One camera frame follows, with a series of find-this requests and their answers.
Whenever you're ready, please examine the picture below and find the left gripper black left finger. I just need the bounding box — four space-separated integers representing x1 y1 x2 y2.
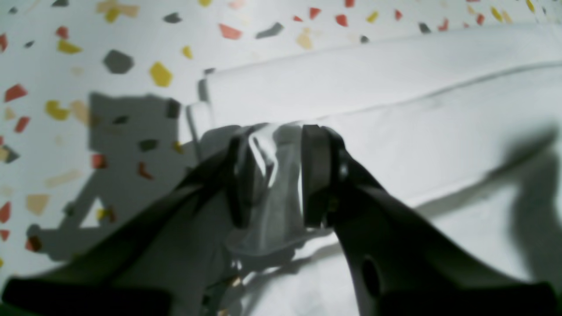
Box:
2 136 249 316

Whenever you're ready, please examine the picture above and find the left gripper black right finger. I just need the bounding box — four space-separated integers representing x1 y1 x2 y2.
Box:
301 125 561 316

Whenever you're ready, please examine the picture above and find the white T-shirt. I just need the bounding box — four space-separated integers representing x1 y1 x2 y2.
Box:
187 30 561 316

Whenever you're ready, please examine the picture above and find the terrazzo pattern table cloth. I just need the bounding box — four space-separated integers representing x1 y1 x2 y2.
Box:
1 0 561 283

